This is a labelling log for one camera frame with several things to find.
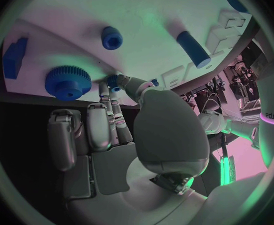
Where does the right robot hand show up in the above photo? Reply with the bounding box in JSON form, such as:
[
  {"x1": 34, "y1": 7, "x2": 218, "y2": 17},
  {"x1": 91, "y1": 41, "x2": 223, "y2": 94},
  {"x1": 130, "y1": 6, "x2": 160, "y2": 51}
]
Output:
[{"x1": 47, "y1": 73, "x2": 211, "y2": 225}]

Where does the small blue gear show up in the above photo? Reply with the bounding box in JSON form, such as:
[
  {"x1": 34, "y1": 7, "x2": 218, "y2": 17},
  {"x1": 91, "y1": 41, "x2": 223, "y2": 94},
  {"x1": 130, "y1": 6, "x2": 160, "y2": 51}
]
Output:
[{"x1": 107, "y1": 74, "x2": 122, "y2": 93}]

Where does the white task board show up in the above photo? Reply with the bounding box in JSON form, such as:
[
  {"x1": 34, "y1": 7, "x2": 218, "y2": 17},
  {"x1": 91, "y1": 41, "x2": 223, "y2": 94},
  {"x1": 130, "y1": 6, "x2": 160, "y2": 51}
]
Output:
[{"x1": 2, "y1": 0, "x2": 254, "y2": 107}]

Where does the long blue peg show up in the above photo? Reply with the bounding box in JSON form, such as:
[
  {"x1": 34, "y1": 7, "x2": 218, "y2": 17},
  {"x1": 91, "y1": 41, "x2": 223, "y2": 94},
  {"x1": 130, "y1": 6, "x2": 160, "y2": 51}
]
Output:
[{"x1": 175, "y1": 30, "x2": 212, "y2": 69}]

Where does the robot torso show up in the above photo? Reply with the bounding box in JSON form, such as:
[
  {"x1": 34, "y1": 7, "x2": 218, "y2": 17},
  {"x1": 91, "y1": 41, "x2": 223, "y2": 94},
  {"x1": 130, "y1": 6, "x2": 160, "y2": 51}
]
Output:
[{"x1": 251, "y1": 29, "x2": 274, "y2": 171}]

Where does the blue socket head plug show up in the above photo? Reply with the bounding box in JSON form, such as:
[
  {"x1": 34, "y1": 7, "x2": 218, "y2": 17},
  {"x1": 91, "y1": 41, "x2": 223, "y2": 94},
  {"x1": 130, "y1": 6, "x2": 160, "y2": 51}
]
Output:
[{"x1": 100, "y1": 26, "x2": 124, "y2": 51}]

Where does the large blue gear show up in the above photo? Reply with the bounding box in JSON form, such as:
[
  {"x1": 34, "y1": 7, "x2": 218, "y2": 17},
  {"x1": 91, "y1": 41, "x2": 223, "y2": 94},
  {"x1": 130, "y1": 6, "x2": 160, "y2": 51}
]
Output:
[{"x1": 44, "y1": 65, "x2": 93, "y2": 102}]

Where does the thick blue cylinder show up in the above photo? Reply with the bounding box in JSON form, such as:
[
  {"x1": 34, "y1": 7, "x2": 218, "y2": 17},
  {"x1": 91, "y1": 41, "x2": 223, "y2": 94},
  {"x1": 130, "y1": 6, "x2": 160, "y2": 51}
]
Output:
[{"x1": 222, "y1": 0, "x2": 251, "y2": 14}]

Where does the blue block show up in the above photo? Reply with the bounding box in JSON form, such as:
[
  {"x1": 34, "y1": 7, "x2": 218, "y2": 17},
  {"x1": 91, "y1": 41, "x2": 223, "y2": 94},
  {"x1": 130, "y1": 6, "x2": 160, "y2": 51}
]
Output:
[{"x1": 2, "y1": 36, "x2": 30, "y2": 80}]

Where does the white cable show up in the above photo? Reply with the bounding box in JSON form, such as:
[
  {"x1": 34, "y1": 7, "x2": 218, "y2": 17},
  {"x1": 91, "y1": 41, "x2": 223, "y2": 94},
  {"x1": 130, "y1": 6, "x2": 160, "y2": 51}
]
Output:
[{"x1": 203, "y1": 93, "x2": 223, "y2": 112}]

